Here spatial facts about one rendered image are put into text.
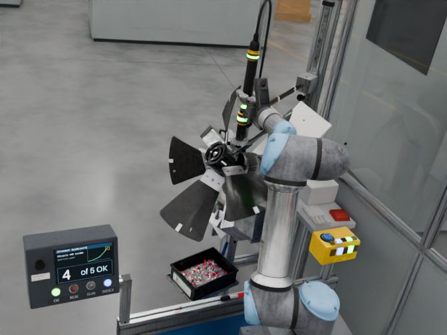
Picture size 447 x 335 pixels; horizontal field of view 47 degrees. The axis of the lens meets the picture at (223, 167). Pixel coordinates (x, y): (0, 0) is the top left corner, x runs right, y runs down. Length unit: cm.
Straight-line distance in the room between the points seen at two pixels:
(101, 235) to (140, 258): 187
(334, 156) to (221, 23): 641
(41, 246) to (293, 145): 76
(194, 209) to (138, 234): 153
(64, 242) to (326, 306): 76
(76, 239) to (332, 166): 76
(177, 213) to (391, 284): 103
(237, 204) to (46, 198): 229
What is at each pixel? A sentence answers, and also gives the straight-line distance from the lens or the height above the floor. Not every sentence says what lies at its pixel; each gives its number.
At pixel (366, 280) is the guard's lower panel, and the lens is 266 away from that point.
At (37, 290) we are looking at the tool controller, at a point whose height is 113.
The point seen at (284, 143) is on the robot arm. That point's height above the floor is 164.
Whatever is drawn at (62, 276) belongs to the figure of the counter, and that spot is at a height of 116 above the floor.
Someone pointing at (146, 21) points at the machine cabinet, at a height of 33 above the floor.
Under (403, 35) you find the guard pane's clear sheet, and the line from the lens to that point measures 235.
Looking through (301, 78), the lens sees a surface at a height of 144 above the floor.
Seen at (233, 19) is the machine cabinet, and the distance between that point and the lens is 773.
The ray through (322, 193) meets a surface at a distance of 259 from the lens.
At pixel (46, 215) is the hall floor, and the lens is 385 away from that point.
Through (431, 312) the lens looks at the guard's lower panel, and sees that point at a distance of 238.
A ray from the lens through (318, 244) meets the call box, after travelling 203.
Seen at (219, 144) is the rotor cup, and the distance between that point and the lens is 216.
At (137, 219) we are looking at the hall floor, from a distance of 378.
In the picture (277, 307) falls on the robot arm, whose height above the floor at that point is 124.
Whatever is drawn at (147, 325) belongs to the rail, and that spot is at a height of 83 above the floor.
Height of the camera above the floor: 223
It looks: 29 degrees down
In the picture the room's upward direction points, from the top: 8 degrees clockwise
